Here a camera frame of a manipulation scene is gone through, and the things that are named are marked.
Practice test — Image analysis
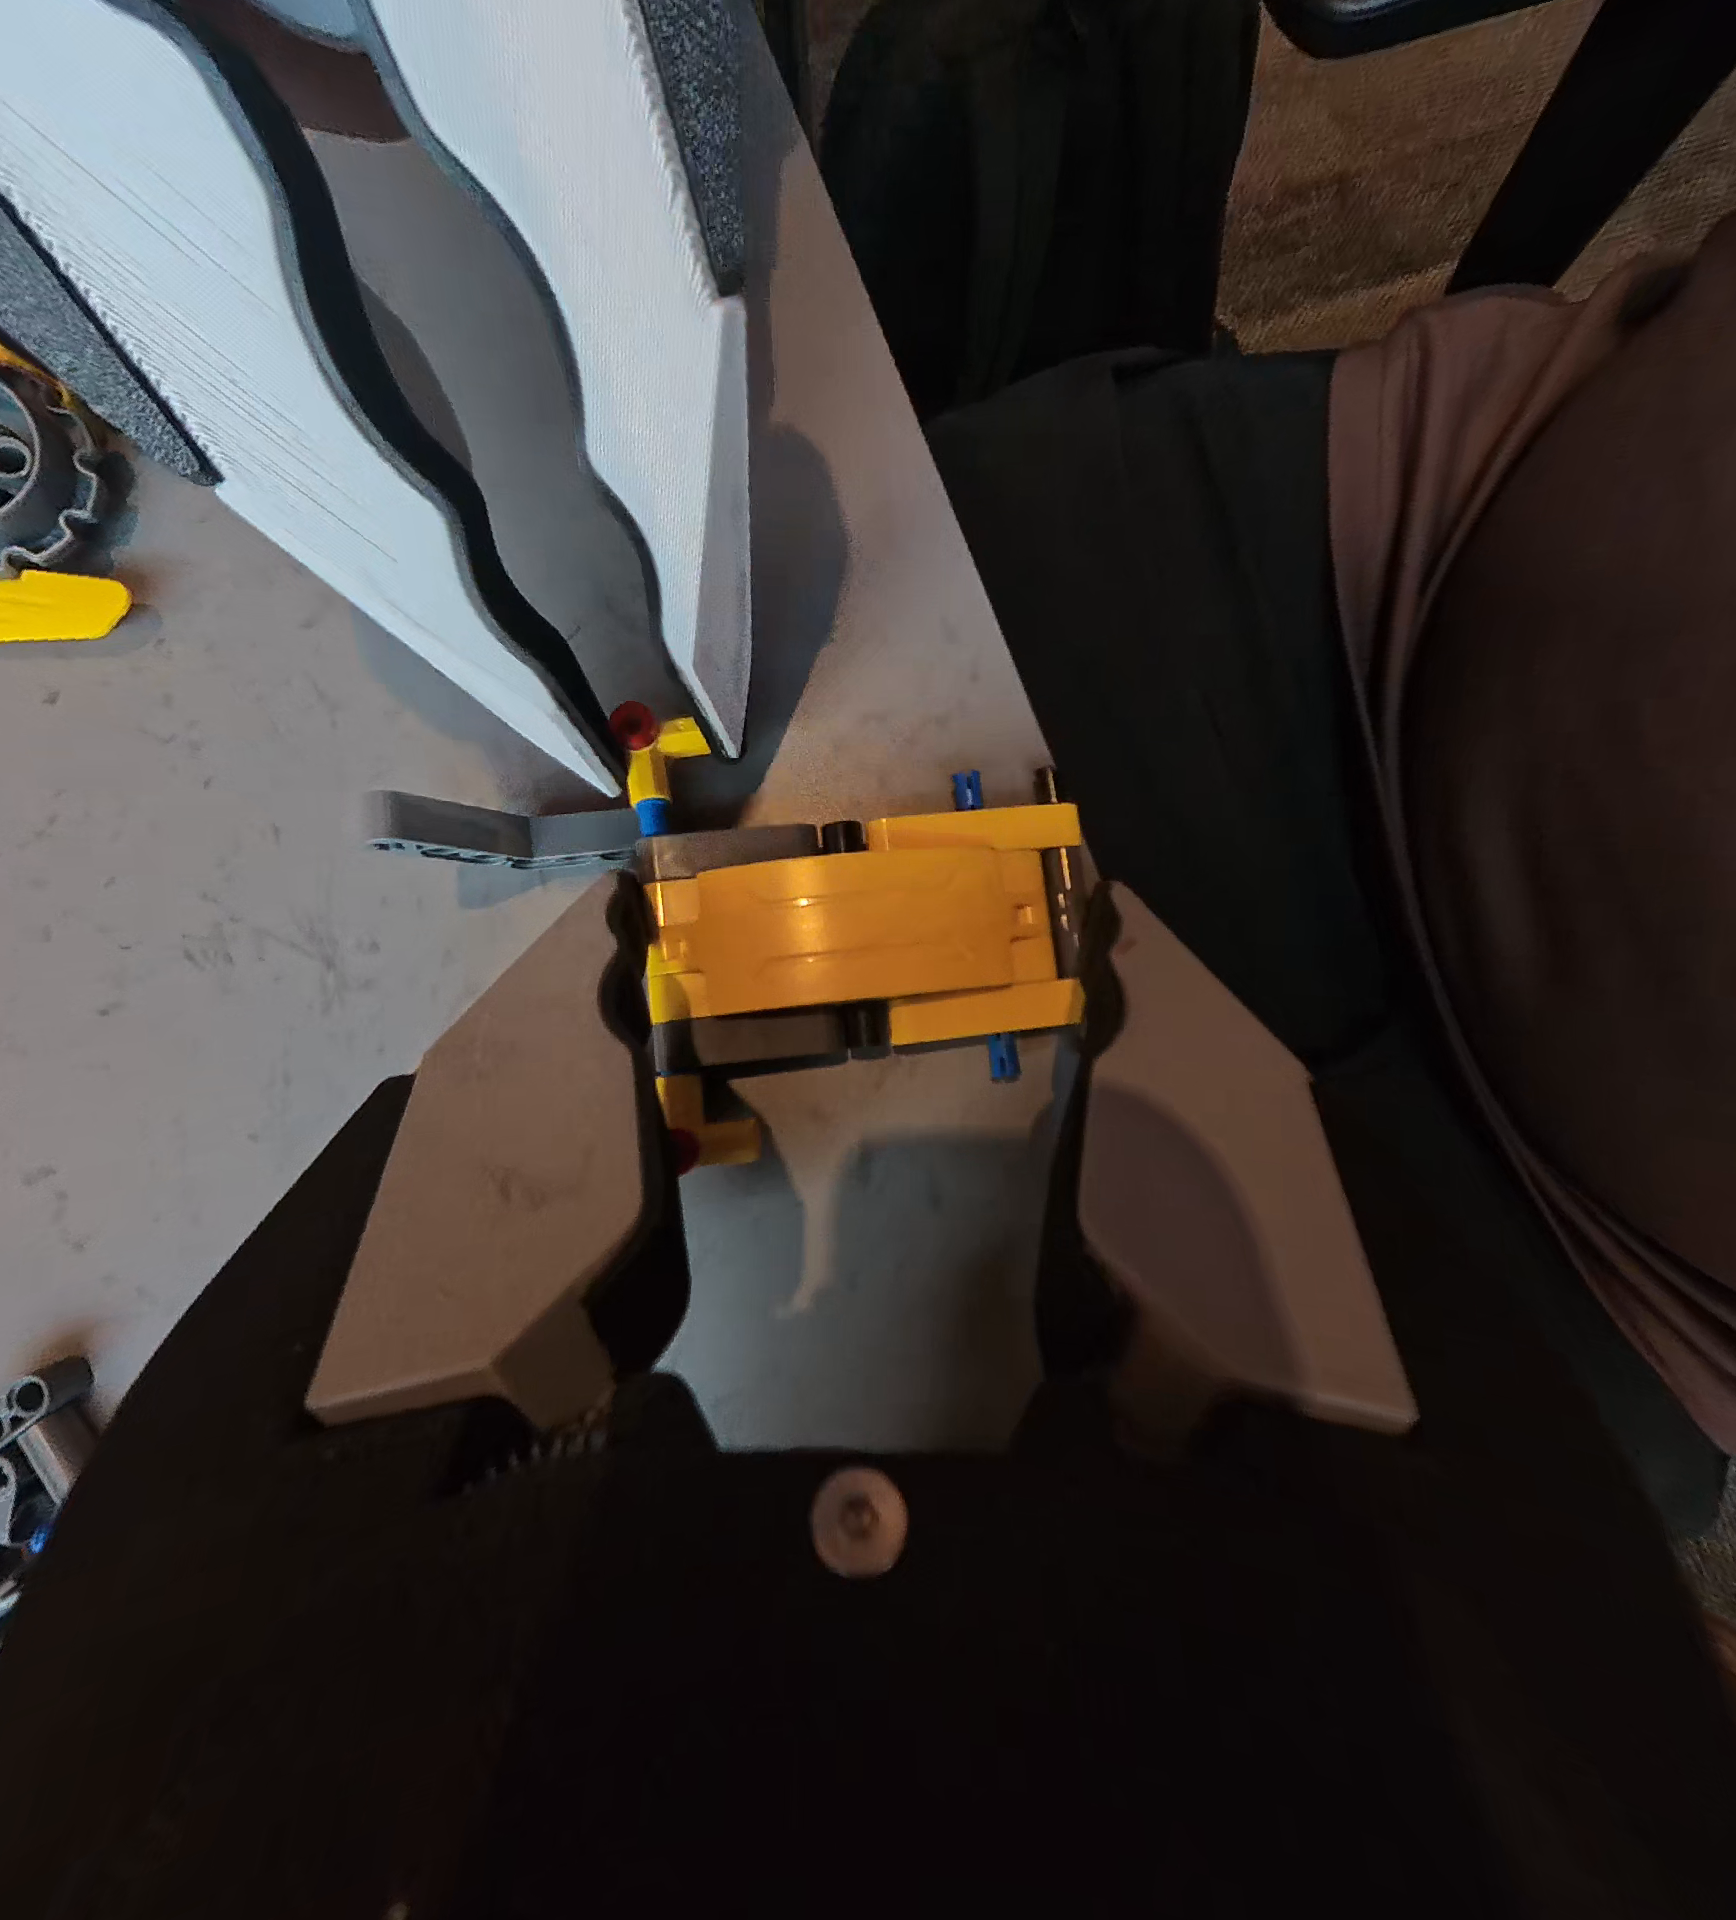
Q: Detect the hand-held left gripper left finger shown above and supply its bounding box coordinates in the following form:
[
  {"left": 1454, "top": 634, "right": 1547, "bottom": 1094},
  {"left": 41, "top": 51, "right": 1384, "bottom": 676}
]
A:
[{"left": 307, "top": 900, "right": 696, "bottom": 1429}]

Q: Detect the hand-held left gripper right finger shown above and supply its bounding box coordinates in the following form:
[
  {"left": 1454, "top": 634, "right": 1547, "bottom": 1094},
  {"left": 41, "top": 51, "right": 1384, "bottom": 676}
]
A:
[{"left": 1033, "top": 881, "right": 1419, "bottom": 1435}]

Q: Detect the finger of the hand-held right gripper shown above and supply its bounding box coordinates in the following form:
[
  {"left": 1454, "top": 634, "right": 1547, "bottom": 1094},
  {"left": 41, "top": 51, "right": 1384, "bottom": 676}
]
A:
[
  {"left": 358, "top": 0, "right": 756, "bottom": 758},
  {"left": 0, "top": 0, "right": 630, "bottom": 799}
]

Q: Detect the yellow and grey brick assembly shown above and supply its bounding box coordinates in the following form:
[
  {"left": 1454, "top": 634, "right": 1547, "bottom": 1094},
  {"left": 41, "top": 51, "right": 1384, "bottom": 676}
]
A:
[{"left": 368, "top": 765, "right": 1101, "bottom": 1178}]

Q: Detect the grey desk with wooden edge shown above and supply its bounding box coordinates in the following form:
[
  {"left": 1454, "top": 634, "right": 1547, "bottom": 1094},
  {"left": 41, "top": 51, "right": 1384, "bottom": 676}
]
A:
[{"left": 0, "top": 0, "right": 1109, "bottom": 1562}]

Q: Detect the yellow curved panel piece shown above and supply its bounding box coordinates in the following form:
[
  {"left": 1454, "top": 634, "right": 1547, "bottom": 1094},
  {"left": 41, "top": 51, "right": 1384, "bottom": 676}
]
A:
[{"left": 0, "top": 564, "right": 136, "bottom": 653}]

